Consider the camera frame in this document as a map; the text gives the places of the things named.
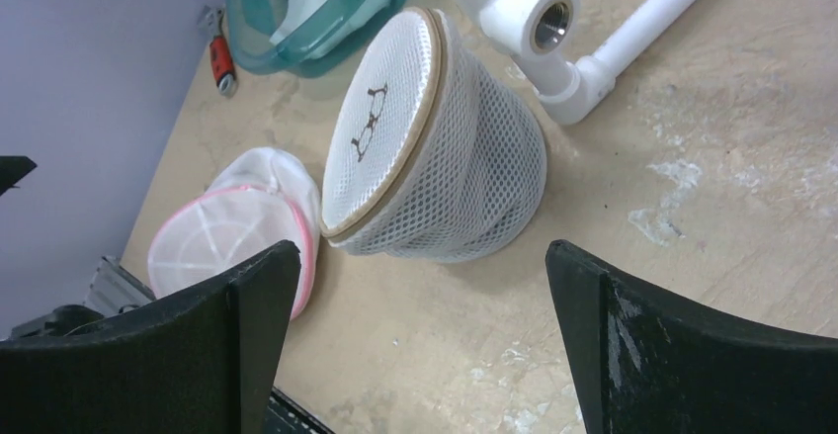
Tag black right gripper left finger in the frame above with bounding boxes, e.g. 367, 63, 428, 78
1, 241, 301, 433

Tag teal plastic basin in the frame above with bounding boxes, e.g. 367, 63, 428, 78
225, 0, 407, 78

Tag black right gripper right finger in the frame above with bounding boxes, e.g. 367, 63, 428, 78
545, 240, 837, 433

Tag red-handled adjustable wrench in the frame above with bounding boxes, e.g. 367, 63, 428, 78
198, 6, 237, 98

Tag white PVC pipe rack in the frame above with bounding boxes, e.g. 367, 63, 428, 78
454, 0, 696, 126

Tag pink-trimmed white laundry bag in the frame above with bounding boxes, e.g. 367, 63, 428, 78
147, 147, 320, 318

